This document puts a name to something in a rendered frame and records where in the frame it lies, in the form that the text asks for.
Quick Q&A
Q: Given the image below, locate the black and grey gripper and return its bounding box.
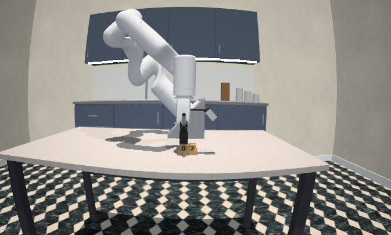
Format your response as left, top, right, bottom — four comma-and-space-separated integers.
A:
174, 97, 194, 144

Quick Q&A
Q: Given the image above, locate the tan calendar cube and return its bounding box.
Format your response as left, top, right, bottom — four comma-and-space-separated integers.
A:
180, 144, 188, 151
188, 143, 196, 151

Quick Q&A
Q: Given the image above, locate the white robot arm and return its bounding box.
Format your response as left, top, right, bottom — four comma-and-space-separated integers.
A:
103, 9, 196, 117

